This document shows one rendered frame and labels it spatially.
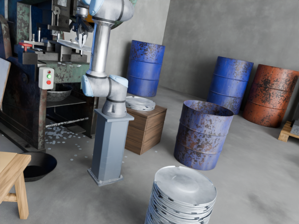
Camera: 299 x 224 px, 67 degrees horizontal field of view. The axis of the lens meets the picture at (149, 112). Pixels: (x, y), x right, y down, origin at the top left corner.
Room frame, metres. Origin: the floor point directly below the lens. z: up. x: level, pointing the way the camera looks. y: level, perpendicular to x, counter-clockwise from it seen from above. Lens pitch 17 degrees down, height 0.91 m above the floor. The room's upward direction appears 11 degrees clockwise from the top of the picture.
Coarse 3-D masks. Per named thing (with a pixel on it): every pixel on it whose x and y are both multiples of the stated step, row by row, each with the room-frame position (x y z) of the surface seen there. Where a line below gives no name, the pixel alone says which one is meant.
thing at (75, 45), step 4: (60, 40) 1.69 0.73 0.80; (64, 40) 1.75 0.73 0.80; (64, 44) 1.55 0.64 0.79; (68, 44) 1.62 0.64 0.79; (72, 44) 1.64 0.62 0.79; (76, 44) 1.71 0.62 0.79; (76, 48) 1.55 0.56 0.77; (80, 48) 1.61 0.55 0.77; (84, 48) 1.66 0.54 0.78; (88, 48) 1.74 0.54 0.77
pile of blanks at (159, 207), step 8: (152, 192) 0.91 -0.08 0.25; (160, 192) 0.83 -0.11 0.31; (152, 200) 0.88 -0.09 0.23; (160, 200) 0.83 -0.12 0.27; (168, 200) 0.80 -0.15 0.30; (152, 208) 0.86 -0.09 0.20; (160, 208) 0.82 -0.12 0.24; (168, 208) 0.80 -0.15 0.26; (176, 208) 0.78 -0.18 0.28; (184, 208) 0.78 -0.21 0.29; (192, 208) 0.78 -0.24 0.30; (200, 208) 0.79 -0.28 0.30; (208, 208) 0.81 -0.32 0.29; (152, 216) 0.85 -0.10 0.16; (160, 216) 0.81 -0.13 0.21; (168, 216) 0.80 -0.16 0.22; (176, 216) 0.79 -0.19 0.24; (184, 216) 0.79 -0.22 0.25; (192, 216) 0.78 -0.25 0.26; (200, 216) 0.79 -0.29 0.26; (208, 216) 0.82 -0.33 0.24
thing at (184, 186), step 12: (168, 168) 1.03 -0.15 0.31; (180, 168) 1.05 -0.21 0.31; (156, 180) 0.90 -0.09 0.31; (168, 180) 0.92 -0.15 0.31; (180, 180) 0.93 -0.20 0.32; (192, 180) 0.95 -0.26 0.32; (204, 180) 0.98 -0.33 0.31; (168, 192) 0.83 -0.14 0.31; (180, 192) 0.85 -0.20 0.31; (192, 192) 0.86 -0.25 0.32; (204, 192) 0.88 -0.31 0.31; (216, 192) 0.89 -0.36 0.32; (192, 204) 0.78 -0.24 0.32; (204, 204) 0.79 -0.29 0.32
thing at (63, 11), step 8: (56, 0) 1.74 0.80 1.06; (64, 0) 1.80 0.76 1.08; (56, 8) 1.73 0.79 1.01; (64, 8) 1.80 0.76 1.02; (48, 16) 1.74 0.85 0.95; (56, 16) 1.73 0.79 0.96; (64, 16) 1.77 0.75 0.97; (48, 24) 1.74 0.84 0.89; (56, 24) 1.73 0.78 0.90; (64, 24) 1.77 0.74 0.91
